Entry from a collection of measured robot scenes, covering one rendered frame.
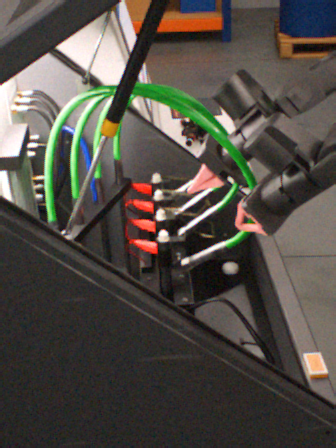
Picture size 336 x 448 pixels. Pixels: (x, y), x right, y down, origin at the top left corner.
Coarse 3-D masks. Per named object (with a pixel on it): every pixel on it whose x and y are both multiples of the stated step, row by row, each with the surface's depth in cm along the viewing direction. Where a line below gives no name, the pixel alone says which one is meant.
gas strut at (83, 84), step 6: (108, 12) 131; (108, 18) 132; (102, 30) 133; (102, 36) 134; (96, 42) 134; (96, 48) 135; (90, 66) 136; (90, 72) 137; (84, 78) 137; (78, 84) 138; (84, 84) 138; (78, 90) 139; (84, 90) 139
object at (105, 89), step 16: (80, 96) 104; (96, 96) 103; (144, 96) 100; (160, 96) 99; (64, 112) 106; (192, 112) 99; (208, 128) 99; (48, 144) 110; (224, 144) 100; (48, 160) 112; (240, 160) 100; (48, 176) 114; (48, 192) 116; (48, 208) 118; (48, 224) 119; (240, 240) 108
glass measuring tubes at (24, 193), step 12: (12, 132) 122; (24, 132) 122; (12, 144) 117; (24, 144) 119; (0, 156) 113; (12, 156) 113; (24, 156) 118; (0, 168) 114; (12, 168) 114; (24, 168) 123; (12, 180) 117; (24, 180) 121; (12, 192) 119; (24, 192) 122; (24, 204) 120; (36, 204) 132; (36, 216) 133
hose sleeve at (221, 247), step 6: (216, 246) 110; (222, 246) 109; (204, 252) 112; (210, 252) 111; (216, 252) 110; (222, 252) 110; (192, 258) 113; (198, 258) 112; (204, 258) 112; (210, 258) 112; (192, 264) 113
